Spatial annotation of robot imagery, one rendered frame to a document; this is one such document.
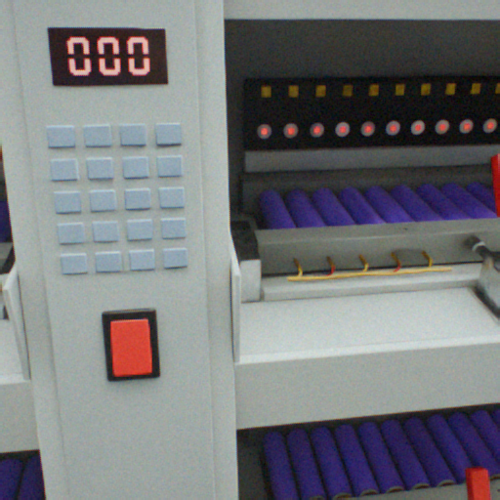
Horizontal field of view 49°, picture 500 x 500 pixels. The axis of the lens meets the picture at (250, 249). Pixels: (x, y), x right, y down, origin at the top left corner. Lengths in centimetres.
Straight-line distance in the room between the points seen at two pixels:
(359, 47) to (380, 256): 19
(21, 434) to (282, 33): 33
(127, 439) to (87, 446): 2
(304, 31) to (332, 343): 26
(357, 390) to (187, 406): 9
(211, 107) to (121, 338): 11
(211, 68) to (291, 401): 17
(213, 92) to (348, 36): 24
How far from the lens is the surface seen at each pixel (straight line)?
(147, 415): 27
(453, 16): 29
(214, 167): 24
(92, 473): 29
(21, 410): 29
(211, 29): 24
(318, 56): 46
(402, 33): 48
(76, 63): 24
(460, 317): 32
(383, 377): 30
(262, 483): 47
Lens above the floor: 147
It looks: 14 degrees down
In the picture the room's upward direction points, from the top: 1 degrees counter-clockwise
